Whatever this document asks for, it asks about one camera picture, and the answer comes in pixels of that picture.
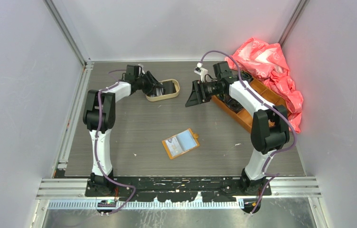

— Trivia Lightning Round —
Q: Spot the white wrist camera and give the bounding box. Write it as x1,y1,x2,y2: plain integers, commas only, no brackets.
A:
194,62,208,82
138,64,145,76

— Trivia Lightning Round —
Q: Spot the pink plastic bag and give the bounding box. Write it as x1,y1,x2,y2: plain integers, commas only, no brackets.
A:
225,38,304,133

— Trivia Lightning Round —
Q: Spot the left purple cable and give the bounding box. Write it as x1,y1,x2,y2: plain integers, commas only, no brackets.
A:
90,69,137,216

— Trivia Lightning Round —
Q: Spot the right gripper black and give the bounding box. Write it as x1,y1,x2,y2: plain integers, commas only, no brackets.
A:
186,79,224,108

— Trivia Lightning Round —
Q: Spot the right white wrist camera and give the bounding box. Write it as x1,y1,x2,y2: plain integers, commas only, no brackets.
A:
194,62,208,82

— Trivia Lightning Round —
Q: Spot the beige oval tray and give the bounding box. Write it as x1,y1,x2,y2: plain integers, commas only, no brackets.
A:
145,79,180,102

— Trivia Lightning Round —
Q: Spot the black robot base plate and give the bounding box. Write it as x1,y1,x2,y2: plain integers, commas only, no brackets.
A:
85,176,272,202

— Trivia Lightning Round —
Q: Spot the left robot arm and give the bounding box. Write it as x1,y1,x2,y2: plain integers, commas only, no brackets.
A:
83,65,167,196

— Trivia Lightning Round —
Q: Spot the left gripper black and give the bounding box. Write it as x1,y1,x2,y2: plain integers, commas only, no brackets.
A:
135,71,164,96

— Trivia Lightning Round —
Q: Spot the aluminium front rail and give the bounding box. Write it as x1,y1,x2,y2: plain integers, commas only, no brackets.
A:
36,176,322,214

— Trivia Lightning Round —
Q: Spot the orange card holder wallet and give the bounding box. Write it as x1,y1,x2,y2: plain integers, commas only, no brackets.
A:
161,128,200,160

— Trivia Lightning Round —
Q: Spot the orange compartment organizer box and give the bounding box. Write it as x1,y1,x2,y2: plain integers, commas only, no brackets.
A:
212,79,287,132

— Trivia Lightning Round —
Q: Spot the stack of striped cards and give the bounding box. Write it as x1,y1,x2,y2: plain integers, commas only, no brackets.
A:
153,88,165,97

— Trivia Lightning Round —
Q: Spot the dark rolled item lower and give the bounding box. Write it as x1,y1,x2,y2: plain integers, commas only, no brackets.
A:
224,97,243,114

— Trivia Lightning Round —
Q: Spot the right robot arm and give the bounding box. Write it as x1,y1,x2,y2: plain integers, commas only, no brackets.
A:
185,61,290,195

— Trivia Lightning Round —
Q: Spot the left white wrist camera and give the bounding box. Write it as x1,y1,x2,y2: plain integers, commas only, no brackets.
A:
138,64,145,76

